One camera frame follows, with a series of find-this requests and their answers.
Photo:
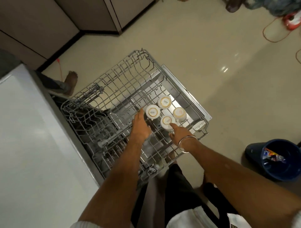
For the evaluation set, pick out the person's right forearm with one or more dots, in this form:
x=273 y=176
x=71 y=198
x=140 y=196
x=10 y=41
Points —
x=235 y=178

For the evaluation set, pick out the person's left hand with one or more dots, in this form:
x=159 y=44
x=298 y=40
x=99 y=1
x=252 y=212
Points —
x=140 y=128

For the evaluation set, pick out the white shirt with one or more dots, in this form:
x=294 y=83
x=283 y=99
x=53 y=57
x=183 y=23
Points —
x=211 y=218

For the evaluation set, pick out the person's left forearm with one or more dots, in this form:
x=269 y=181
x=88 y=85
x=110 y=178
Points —
x=112 y=180

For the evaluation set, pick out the white dishwasher body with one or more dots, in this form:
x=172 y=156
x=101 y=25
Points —
x=35 y=152

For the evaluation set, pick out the person's right hand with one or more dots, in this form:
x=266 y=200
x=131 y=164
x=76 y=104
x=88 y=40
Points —
x=182 y=135

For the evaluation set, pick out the steel dishwasher door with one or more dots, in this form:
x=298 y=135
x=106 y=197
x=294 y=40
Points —
x=188 y=98

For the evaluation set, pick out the colourful crumpled wrapper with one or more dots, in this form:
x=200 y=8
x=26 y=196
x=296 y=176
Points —
x=272 y=156

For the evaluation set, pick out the blue grey cloth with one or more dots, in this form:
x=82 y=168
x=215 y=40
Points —
x=275 y=5

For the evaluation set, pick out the blue plastic bin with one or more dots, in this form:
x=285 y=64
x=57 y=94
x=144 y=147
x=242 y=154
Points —
x=256 y=152

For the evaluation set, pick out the white ceramic cup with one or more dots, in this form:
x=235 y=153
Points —
x=152 y=112
x=164 y=102
x=166 y=120
x=179 y=113

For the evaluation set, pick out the person's left thumb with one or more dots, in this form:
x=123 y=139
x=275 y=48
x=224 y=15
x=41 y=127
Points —
x=148 y=130

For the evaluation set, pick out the brown kitchen cabinets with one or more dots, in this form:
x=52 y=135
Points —
x=47 y=23

